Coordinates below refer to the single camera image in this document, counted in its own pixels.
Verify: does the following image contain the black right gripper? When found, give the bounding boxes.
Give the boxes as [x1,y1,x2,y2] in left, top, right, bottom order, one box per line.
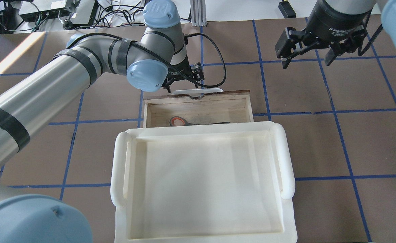
[275,0,370,69]

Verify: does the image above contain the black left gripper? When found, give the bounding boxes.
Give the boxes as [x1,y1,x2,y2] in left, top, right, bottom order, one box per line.
[162,55,204,93]

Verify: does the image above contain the white drawer handle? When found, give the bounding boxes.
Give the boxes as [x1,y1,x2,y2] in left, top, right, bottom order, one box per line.
[171,88,224,96]

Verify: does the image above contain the grey orange scissors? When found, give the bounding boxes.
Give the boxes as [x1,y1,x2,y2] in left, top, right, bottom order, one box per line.
[168,116,231,127]

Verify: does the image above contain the wooden drawer with brown front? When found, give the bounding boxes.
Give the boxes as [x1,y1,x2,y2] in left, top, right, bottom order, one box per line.
[142,90,254,128]

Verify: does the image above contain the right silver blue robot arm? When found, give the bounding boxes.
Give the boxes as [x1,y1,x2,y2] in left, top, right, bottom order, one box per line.
[275,0,396,69]

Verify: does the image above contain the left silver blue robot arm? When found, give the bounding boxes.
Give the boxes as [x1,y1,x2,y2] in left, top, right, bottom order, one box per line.
[0,0,197,243]

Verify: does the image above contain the white plastic crate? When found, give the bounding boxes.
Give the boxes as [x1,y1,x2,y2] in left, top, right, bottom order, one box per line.
[110,121,298,243]

